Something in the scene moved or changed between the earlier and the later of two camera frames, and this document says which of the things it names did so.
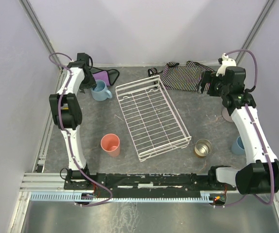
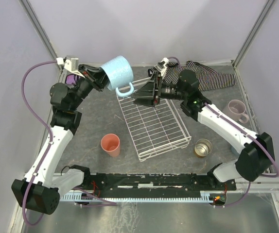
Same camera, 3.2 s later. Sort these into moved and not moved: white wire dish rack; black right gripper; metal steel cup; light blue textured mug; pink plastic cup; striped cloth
Moved: black right gripper; light blue textured mug
Not moved: pink plastic cup; metal steel cup; striped cloth; white wire dish rack
